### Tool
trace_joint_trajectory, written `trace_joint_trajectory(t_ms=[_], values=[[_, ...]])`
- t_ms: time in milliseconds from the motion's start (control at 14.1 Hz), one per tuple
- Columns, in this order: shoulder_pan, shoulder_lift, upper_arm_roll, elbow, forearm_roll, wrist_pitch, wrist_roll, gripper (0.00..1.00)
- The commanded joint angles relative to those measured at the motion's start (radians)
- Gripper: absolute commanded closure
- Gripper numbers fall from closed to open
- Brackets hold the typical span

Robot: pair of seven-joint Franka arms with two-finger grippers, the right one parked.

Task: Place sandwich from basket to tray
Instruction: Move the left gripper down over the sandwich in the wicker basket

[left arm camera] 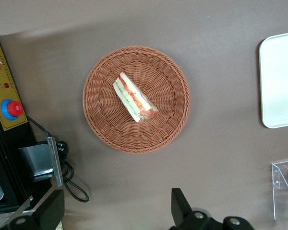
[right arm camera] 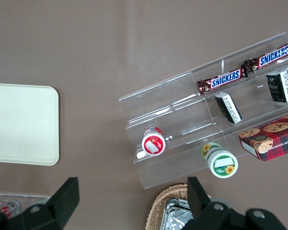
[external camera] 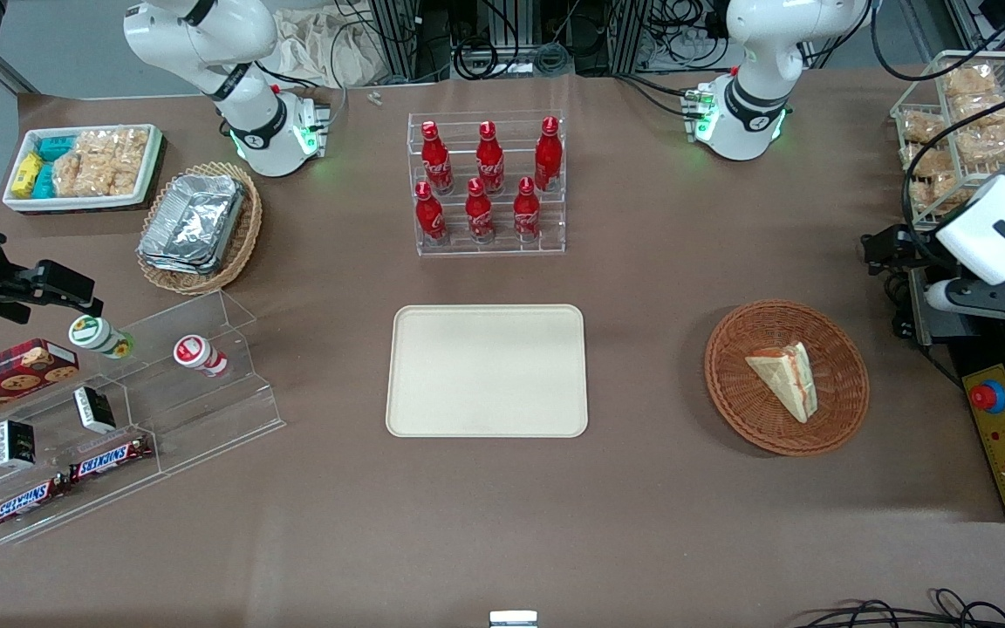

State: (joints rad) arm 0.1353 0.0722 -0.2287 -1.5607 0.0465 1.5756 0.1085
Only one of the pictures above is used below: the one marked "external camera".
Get white wire rack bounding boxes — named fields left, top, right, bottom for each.
left=890, top=49, right=1005, bottom=233

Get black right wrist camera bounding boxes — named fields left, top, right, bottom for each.
left=31, top=259, right=96, bottom=307

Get red plaid cookie box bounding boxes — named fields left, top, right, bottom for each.
left=0, top=338, right=81, bottom=429

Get clear acrylic bottle rack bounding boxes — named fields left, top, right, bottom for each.
left=407, top=110, right=567, bottom=257

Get red emergency stop button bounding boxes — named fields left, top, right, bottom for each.
left=968, top=379, right=1005, bottom=416

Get red cap yogurt bottle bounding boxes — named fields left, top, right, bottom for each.
left=172, top=334, right=230, bottom=379

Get cream rectangular tray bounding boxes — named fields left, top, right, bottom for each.
left=385, top=304, right=590, bottom=439

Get white rectangular snack bin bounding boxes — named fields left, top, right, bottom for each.
left=1, top=123, right=164, bottom=215

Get clear bagged pastry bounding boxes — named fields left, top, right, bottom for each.
left=947, top=91, right=1005, bottom=168
left=907, top=171, right=973, bottom=216
left=902, top=108, right=950, bottom=147
left=942, top=65, right=1002, bottom=99
left=904, top=147, right=959, bottom=178

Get brown snickers bar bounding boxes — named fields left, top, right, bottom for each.
left=68, top=433, right=155, bottom=486
left=0, top=474, right=72, bottom=532

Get aluminium foil tray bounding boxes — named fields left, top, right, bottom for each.
left=137, top=247, right=226, bottom=276
left=140, top=173, right=249, bottom=268

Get red cola bottle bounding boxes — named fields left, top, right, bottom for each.
left=414, top=180, right=449, bottom=246
left=475, top=119, right=507, bottom=195
left=512, top=175, right=542, bottom=243
left=533, top=115, right=564, bottom=194
left=420, top=119, right=455, bottom=196
left=464, top=176, right=496, bottom=245

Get brown table cover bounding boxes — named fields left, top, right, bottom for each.
left=0, top=72, right=1005, bottom=628

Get black floor cables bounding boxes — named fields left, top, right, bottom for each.
left=792, top=588, right=1005, bottom=628

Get grey metal plate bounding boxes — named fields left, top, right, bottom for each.
left=907, top=266, right=937, bottom=347

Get clear rice cracker bag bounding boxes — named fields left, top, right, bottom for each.
left=75, top=127, right=151, bottom=178
left=52, top=154, right=139, bottom=199

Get triangular sandwich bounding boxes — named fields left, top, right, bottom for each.
left=744, top=341, right=820, bottom=426

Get black cable bundle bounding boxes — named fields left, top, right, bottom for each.
left=453, top=0, right=575, bottom=81

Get light oval wicker basket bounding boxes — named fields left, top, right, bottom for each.
left=135, top=160, right=264, bottom=297

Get yellow snack box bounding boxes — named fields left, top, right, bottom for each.
left=11, top=152, right=44, bottom=199

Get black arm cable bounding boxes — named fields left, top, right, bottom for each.
left=901, top=102, right=1005, bottom=264

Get black power cable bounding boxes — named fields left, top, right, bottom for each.
left=886, top=262, right=967, bottom=390

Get clear acrylic stepped stand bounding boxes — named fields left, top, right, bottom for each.
left=0, top=289, right=286, bottom=547

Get small black white carton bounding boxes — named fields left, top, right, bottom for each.
left=0, top=419, right=38, bottom=471
left=72, top=386, right=118, bottom=435

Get green cap yogurt bottle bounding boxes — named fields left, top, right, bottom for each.
left=67, top=314, right=136, bottom=361

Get brown round wicker basket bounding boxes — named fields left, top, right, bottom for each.
left=703, top=299, right=871, bottom=458

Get beige crumpled cloth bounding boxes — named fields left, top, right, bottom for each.
left=273, top=7, right=383, bottom=89

